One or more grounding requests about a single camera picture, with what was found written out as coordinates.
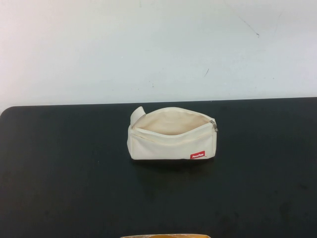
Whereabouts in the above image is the white canvas pencil case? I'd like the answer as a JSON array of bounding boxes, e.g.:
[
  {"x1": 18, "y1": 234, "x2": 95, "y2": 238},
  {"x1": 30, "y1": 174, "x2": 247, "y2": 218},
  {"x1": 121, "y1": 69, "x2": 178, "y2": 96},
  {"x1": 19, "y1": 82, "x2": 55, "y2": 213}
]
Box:
[{"x1": 127, "y1": 105, "x2": 219, "y2": 161}]

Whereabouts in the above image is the yellow curved object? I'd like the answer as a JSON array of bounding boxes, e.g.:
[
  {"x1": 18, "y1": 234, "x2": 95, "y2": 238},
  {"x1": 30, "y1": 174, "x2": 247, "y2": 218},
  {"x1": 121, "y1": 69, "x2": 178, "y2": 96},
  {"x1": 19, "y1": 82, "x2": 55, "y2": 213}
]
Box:
[{"x1": 119, "y1": 233, "x2": 211, "y2": 238}]

